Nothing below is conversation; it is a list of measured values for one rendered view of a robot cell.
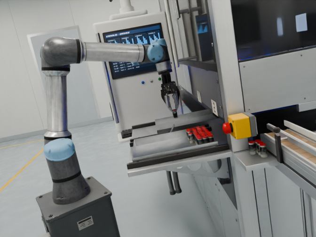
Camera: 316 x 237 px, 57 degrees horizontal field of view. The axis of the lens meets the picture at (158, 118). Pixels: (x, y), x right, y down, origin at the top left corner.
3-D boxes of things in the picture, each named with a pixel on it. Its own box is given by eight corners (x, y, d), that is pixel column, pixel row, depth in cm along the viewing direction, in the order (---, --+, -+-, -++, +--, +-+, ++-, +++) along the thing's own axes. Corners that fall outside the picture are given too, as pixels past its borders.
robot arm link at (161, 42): (146, 42, 145) (161, 39, 148) (151, 64, 147) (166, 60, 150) (152, 40, 138) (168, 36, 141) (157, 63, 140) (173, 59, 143)
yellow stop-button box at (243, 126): (249, 130, 105) (247, 111, 104) (257, 136, 98) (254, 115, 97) (229, 134, 105) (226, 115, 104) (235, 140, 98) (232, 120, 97)
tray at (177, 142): (205, 132, 140) (203, 125, 140) (218, 149, 115) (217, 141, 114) (135, 146, 140) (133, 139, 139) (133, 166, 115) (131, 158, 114)
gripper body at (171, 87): (163, 97, 144) (157, 73, 141) (162, 95, 152) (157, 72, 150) (178, 93, 143) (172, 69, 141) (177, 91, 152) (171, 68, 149)
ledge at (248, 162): (270, 151, 109) (270, 146, 109) (287, 163, 96) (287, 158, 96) (233, 158, 109) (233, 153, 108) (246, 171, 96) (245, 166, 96)
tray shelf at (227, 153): (210, 115, 179) (209, 112, 179) (252, 152, 111) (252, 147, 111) (133, 130, 179) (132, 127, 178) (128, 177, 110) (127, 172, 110)
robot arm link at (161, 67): (155, 63, 149) (170, 59, 149) (157, 72, 150) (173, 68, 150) (155, 64, 142) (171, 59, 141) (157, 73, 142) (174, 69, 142)
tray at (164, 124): (211, 114, 174) (210, 108, 173) (224, 123, 149) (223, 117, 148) (155, 125, 173) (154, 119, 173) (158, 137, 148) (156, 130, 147)
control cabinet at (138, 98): (178, 113, 231) (160, 9, 214) (185, 117, 212) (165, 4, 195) (114, 127, 224) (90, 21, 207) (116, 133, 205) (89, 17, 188)
